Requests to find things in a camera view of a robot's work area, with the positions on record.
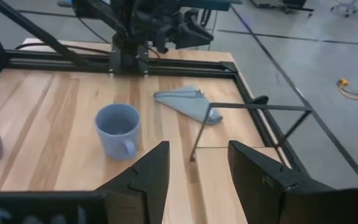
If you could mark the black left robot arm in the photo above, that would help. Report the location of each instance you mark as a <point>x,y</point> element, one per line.
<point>129,31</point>

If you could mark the blue-green desk top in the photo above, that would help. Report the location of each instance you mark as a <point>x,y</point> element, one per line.
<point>210,4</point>

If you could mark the black aluminium table frame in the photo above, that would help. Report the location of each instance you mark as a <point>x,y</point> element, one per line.
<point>182,67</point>

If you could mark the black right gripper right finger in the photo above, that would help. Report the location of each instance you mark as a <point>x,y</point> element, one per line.
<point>259,186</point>

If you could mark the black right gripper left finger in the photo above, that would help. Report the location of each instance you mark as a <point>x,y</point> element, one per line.
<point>145,186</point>

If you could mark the black-framed wooden shelf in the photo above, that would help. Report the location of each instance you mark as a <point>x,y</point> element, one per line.
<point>259,106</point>

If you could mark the grey folded cloth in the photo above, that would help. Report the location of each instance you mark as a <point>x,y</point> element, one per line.
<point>185,102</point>

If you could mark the black frame clamp knob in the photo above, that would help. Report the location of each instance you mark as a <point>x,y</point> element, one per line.
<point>259,99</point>

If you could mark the office chair base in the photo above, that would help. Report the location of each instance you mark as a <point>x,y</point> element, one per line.
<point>348,7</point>

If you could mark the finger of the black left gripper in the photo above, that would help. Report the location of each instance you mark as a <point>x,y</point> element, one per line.
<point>163,39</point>
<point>194,35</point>

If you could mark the blue-grey ceramic mug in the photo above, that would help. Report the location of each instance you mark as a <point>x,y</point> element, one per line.
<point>117,140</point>

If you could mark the black furniture base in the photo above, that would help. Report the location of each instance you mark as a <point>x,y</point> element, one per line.
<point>291,4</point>

